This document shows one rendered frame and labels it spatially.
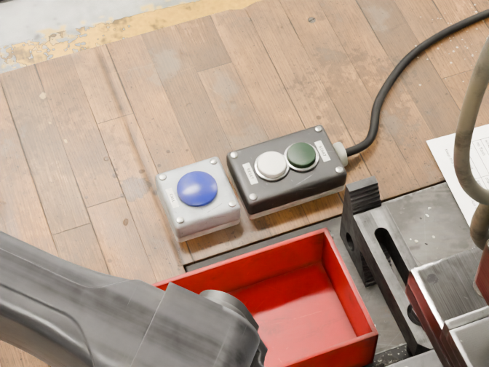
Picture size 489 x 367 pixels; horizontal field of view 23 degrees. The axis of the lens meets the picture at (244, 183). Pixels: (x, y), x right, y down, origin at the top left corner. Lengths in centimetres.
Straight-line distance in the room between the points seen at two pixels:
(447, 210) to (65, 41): 146
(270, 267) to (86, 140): 25
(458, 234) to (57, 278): 60
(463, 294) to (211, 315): 26
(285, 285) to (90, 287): 49
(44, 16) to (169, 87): 132
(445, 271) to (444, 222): 31
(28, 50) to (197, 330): 189
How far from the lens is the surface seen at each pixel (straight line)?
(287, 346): 112
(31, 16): 260
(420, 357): 103
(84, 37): 254
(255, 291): 114
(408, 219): 120
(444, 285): 89
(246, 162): 119
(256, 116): 126
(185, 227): 116
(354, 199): 111
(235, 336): 69
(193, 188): 117
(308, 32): 134
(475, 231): 84
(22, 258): 68
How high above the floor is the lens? 191
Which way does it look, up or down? 56 degrees down
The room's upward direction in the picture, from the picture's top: straight up
